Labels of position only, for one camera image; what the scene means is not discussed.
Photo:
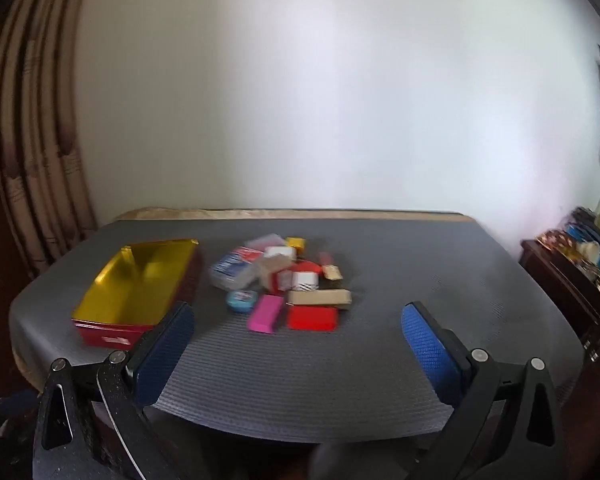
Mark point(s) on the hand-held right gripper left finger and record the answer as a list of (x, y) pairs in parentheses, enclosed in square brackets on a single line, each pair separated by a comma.
[(165, 350)]

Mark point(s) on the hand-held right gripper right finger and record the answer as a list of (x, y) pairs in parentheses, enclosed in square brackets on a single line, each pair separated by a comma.
[(430, 355)]

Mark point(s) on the red tin box gold interior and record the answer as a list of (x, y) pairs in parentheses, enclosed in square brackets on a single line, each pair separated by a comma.
[(130, 280)]

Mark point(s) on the blue patterned oval tin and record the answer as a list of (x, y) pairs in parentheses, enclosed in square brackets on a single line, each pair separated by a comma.
[(241, 301)]

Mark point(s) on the clear box blue red label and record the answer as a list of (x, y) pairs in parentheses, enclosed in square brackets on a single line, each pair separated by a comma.
[(230, 267)]

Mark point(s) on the pink box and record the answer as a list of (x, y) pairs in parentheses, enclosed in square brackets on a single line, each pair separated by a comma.
[(266, 314)]

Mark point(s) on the small tan patterned box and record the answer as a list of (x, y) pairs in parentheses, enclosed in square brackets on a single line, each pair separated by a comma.
[(332, 272)]

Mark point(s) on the white and red cardboard box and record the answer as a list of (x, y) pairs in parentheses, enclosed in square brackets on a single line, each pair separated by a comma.
[(272, 267)]

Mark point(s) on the white napkin stack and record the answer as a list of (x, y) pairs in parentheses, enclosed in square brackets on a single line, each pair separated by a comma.
[(306, 281)]

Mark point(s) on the small clear plastic case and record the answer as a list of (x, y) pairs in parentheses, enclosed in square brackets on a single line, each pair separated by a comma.
[(267, 241)]

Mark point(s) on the orange-red plastic item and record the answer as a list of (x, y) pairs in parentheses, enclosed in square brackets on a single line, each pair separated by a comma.
[(308, 266)]

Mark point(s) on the yellow cube box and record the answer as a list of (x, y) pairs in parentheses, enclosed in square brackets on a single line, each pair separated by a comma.
[(296, 245)]

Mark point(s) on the grey mesh mat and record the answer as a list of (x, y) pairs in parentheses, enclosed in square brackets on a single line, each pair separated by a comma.
[(380, 285)]

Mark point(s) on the dark wooden cabinet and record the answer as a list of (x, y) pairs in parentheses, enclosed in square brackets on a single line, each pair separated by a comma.
[(560, 285)]

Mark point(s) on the beige satin tablecloth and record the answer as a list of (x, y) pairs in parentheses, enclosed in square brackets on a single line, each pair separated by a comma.
[(280, 213)]

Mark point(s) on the pile of colourful clutter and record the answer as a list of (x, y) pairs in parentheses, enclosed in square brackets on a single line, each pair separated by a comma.
[(580, 250)]

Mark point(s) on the beige patterned curtain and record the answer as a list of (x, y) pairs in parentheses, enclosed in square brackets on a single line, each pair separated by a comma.
[(35, 110)]

